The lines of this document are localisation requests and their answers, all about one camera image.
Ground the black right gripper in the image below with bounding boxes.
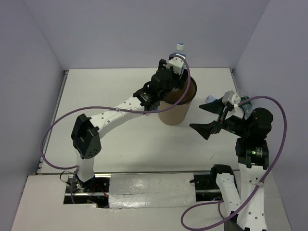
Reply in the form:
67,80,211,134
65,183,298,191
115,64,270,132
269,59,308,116
190,94,250,138

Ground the blue capped sports drink bottle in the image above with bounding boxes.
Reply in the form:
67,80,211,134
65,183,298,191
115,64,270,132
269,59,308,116
168,42,187,60

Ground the clear bottle green label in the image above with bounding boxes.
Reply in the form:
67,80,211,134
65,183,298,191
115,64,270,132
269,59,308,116
237,90,253,114

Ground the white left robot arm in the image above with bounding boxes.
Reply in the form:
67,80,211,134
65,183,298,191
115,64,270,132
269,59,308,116
71,54,197,192

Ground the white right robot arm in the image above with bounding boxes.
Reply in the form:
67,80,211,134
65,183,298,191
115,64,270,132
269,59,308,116
191,96,273,231

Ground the brown bin with black rim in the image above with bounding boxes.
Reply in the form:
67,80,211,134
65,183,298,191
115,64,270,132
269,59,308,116
158,78,197,126

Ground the crushed blue clear bottle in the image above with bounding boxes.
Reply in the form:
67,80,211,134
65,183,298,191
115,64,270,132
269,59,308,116
205,95,217,103

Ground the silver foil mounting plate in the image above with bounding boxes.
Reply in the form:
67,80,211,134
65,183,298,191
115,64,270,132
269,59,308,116
108,173,196,209

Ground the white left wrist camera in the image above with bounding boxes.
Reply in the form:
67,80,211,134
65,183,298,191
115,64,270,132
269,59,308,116
166,57,184,75

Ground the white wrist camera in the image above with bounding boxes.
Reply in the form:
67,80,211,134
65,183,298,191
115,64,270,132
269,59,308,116
222,90,241,109
166,57,184,75

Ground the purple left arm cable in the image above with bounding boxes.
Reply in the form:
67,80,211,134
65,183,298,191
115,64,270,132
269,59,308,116
40,54,192,205

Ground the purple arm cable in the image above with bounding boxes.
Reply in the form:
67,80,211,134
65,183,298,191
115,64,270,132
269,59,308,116
40,54,192,205
180,95,289,229

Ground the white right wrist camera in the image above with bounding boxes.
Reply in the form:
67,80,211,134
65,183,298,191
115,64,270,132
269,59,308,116
222,90,241,109

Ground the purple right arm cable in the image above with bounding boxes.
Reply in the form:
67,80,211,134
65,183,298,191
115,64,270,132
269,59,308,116
180,95,289,229

